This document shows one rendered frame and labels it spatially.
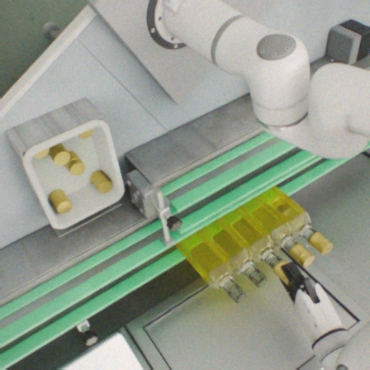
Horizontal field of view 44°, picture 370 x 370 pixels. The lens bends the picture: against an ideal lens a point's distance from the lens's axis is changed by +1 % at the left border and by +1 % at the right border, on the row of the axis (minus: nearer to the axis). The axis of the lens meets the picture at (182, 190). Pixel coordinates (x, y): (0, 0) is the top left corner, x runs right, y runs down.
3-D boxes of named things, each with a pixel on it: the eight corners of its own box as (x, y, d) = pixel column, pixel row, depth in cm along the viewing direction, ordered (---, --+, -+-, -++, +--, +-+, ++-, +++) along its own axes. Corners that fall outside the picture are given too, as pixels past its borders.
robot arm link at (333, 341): (351, 359, 90) (343, 346, 92) (360, 339, 83) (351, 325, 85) (317, 372, 89) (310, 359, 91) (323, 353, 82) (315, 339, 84)
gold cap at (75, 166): (59, 154, 94) (68, 166, 91) (74, 148, 95) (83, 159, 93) (63, 168, 97) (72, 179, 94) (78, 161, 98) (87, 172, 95)
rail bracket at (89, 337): (64, 313, 109) (89, 358, 100) (57, 298, 104) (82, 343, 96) (80, 304, 110) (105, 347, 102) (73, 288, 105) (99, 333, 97)
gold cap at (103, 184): (87, 182, 103) (97, 194, 100) (92, 169, 101) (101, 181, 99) (101, 182, 105) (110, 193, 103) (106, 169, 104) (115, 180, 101)
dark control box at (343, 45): (324, 54, 128) (348, 66, 123) (329, 27, 123) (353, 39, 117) (345, 44, 131) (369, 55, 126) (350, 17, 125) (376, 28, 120)
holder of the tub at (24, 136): (47, 223, 106) (60, 244, 101) (4, 130, 86) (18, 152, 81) (112, 190, 112) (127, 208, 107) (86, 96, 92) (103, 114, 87)
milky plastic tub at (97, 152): (40, 210, 102) (55, 234, 96) (3, 131, 86) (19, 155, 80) (109, 175, 108) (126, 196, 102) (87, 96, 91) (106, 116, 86)
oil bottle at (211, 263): (164, 234, 112) (216, 296, 99) (162, 220, 108) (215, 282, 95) (183, 223, 114) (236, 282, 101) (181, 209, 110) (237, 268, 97)
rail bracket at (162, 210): (146, 225, 105) (175, 261, 98) (135, 174, 93) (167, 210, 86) (157, 220, 106) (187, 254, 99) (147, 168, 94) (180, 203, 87)
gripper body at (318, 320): (346, 350, 91) (315, 303, 99) (355, 326, 84) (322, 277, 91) (312, 363, 90) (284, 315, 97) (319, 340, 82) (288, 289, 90)
